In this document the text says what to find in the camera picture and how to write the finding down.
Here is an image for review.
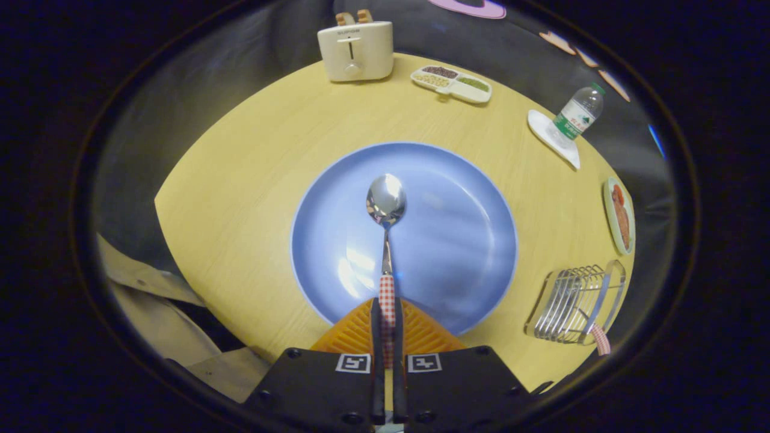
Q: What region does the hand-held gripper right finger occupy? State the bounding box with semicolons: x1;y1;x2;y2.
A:
394;296;542;429

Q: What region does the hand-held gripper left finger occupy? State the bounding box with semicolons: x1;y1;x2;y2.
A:
244;296;386;429

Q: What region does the spoon with red checked handle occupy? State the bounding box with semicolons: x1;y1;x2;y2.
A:
366;174;407;367

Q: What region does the fork with red checked handle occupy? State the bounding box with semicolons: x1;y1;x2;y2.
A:
581;271;612;356

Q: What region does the blue round plate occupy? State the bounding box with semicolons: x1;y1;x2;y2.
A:
291;142;518;336

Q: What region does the clear glass container with rack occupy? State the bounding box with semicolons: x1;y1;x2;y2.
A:
524;260;627;346

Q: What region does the person's beige clothing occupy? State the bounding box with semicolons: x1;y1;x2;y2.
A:
96;235;271;404

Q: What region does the pale green food plate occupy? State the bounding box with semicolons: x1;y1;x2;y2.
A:
603;177;636;256

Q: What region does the sliced meat with vegetables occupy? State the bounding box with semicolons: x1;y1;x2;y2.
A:
611;184;631;250

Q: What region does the white square coaster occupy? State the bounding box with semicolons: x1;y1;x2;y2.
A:
528;109;582;171

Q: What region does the white divided snack tray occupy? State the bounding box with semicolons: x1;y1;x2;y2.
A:
410;66;493;105

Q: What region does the cream toaster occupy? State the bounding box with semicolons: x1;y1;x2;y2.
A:
317;21;395;82

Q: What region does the clear water bottle green cap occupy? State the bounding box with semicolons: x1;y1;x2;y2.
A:
552;83;605;148

